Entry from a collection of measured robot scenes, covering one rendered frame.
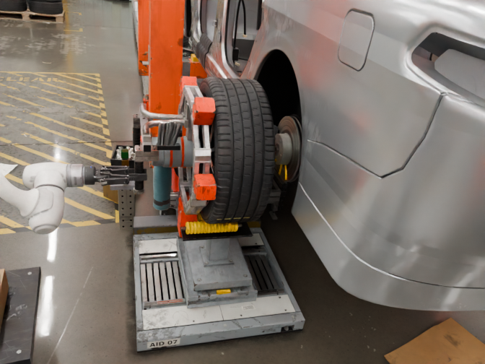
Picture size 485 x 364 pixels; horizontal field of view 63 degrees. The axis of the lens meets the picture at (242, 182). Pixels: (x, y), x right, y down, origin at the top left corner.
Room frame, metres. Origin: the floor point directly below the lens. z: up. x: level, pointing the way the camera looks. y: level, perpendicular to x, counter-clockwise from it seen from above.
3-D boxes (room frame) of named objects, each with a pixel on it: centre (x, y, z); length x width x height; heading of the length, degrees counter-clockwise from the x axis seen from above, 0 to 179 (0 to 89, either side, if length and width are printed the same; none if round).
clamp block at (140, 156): (1.40, 0.39, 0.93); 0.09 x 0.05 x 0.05; 108
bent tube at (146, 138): (1.49, 0.33, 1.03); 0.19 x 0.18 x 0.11; 108
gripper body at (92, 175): (1.34, 0.57, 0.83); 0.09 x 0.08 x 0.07; 108
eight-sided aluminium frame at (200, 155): (1.63, 0.25, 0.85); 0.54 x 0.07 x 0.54; 18
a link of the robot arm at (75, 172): (1.32, 0.64, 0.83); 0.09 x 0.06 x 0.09; 18
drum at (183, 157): (1.60, 0.32, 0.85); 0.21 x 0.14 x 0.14; 108
